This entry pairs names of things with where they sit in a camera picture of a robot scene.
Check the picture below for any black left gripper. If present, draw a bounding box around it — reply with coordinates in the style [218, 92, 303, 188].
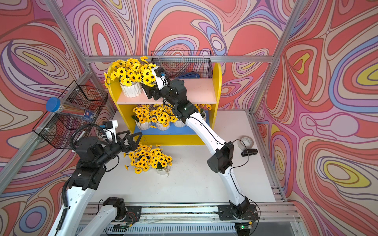
[94, 130, 141, 169]

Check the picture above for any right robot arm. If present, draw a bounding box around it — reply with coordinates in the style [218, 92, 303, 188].
[146, 77, 250, 219]

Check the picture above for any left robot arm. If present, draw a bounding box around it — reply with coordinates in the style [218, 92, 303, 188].
[49, 124, 142, 236]

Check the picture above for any black marker in basket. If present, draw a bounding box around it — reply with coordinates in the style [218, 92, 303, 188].
[73, 131, 88, 148]

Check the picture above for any yellow wooden shelf unit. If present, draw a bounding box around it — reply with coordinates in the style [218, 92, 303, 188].
[104, 59, 226, 153]

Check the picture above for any blue capped pencil tube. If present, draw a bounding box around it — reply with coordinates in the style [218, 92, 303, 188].
[46, 97, 95, 123]

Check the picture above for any clear packing tape roll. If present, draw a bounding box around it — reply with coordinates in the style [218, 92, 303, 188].
[238, 136, 254, 149]

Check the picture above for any small black device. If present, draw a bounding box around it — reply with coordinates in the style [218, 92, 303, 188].
[241, 148, 258, 157]

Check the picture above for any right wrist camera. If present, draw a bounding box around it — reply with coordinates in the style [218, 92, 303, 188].
[153, 66, 169, 90]

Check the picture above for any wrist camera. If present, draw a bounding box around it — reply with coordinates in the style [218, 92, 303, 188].
[153, 66, 169, 90]
[103, 120, 118, 143]

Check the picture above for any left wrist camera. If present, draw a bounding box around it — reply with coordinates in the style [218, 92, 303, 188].
[103, 120, 118, 143]

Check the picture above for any black wire basket rear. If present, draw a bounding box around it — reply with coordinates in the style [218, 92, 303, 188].
[150, 50, 213, 79]

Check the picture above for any black wire basket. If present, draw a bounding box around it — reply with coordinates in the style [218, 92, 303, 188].
[150, 50, 213, 79]
[32, 82, 108, 149]

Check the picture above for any black wire basket left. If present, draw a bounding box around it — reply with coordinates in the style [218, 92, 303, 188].
[32, 82, 108, 149]

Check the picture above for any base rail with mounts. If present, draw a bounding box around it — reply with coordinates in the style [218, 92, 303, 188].
[58, 188, 305, 236]

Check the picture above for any aluminium frame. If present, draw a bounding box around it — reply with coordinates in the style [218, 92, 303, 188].
[0, 0, 308, 204]

